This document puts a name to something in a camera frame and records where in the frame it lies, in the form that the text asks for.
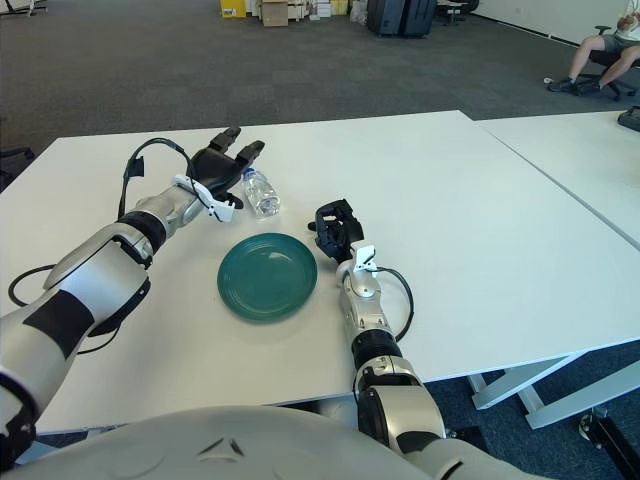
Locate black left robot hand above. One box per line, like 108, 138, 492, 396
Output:
189, 126, 266, 206

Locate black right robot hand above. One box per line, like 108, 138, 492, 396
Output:
307, 198, 365, 262

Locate clear water bottle blue cap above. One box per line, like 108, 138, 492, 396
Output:
241, 168, 281, 219

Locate green round plate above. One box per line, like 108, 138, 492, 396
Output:
216, 232, 320, 324

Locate brown cardboard box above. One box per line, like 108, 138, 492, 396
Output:
259, 0, 290, 27

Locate stack of white boxes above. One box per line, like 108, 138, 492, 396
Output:
288, 0, 350, 22

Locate black office chair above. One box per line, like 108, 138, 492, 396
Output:
0, 147, 36, 194

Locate dark blue suitcase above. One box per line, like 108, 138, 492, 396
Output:
367, 0, 406, 36

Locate black suitcase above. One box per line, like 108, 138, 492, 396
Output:
400, 0, 436, 37

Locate black floor base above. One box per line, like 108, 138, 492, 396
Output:
447, 424, 494, 451

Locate black and red chair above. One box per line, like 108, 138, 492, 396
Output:
434, 0, 480, 26

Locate grey robot torso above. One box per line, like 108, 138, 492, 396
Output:
0, 404, 531, 480

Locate seated person in shorts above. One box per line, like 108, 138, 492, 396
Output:
547, 0, 640, 94

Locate black device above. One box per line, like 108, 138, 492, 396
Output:
617, 105, 640, 132

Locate black swivel chair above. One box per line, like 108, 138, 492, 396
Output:
569, 23, 637, 101

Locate black stand with caster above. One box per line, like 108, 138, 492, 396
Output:
577, 405, 640, 480

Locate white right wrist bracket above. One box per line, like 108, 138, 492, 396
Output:
352, 243, 377, 274

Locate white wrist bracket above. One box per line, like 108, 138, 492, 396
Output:
172, 173, 245, 225
352, 243, 377, 274

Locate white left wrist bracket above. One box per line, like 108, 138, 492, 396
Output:
172, 173, 245, 225

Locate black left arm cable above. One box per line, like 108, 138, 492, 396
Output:
7, 138, 194, 355

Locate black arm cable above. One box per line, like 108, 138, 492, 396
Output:
374, 268, 415, 344
7, 138, 194, 355

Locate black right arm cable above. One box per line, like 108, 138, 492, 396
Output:
374, 268, 415, 344

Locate white metal floor frame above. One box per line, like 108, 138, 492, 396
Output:
0, 0, 49, 19

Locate white table leg frame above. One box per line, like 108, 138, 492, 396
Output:
29, 424, 126, 451
467, 342, 640, 430

